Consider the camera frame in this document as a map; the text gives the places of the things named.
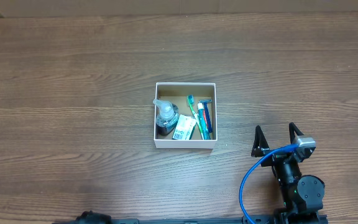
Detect blue right camera cable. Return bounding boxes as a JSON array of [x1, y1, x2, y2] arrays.
[[239, 144, 300, 224]]

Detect clear soap pump bottle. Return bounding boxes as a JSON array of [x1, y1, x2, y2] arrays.
[[153, 99, 179, 136]]

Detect white cardboard box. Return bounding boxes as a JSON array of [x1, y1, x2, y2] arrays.
[[154, 82, 218, 149]]

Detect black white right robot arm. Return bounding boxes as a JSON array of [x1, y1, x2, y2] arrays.
[[251, 123, 328, 224]]

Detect green white floss packet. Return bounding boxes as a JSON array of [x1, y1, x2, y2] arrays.
[[172, 114, 196, 140]]

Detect red green toothpaste tube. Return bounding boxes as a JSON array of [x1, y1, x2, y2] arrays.
[[198, 103, 211, 140]]

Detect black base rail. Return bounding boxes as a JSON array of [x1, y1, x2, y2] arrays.
[[53, 215, 329, 224]]

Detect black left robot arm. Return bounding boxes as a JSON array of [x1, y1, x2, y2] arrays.
[[74, 211, 112, 224]]

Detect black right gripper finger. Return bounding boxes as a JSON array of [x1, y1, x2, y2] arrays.
[[251, 125, 270, 157], [288, 122, 303, 144]]

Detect blue disposable razor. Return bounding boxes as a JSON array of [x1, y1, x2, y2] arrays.
[[199, 99, 213, 133]]

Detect green white toothbrush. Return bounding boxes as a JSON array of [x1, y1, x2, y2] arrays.
[[186, 95, 204, 140]]

